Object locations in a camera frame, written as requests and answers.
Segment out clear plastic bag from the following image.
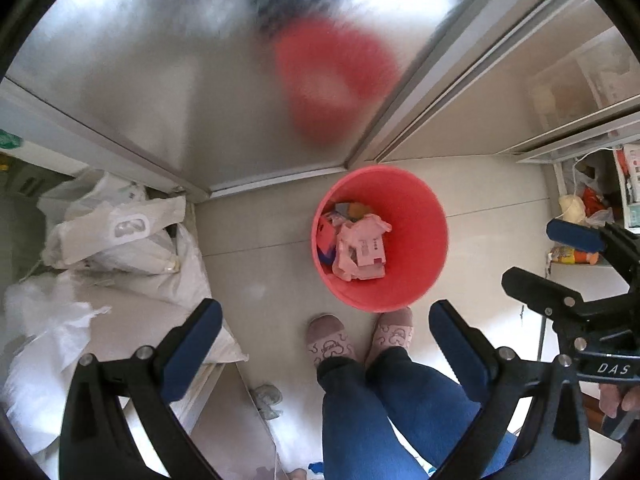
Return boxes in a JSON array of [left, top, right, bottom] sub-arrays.
[[572, 160, 617, 227]]

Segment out person's legs in jeans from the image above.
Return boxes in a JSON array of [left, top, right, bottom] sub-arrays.
[[316, 347, 518, 480]]

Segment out frosted cabinet door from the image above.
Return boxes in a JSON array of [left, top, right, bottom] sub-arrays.
[[345, 0, 640, 171], [2, 0, 421, 202]]

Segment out white box red label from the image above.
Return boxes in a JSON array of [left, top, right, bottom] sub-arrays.
[[617, 145, 640, 231]]

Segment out orange snack packet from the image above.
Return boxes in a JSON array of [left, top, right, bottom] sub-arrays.
[[549, 245, 601, 266]]

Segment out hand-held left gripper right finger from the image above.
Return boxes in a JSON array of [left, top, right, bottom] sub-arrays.
[[428, 299, 591, 480]]

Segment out red bin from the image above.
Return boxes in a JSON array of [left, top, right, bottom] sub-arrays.
[[311, 166, 449, 312]]

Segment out pink slipper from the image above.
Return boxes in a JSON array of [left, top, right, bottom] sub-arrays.
[[306, 313, 358, 367], [365, 306, 415, 366]]

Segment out cream round object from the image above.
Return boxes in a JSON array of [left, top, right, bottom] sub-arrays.
[[559, 195, 586, 223]]

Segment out person's right hand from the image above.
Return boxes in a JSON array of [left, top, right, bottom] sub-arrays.
[[597, 382, 640, 443]]

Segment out white plastic bags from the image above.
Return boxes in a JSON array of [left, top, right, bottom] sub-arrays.
[[37, 170, 211, 306]]

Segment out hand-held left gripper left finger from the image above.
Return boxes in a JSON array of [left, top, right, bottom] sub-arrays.
[[59, 297, 224, 480]]

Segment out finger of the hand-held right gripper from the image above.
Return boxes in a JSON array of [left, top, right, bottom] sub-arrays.
[[501, 266, 601, 357], [546, 217, 640, 301]]

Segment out pink packet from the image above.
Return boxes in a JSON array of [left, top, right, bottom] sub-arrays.
[[332, 213, 393, 281]]

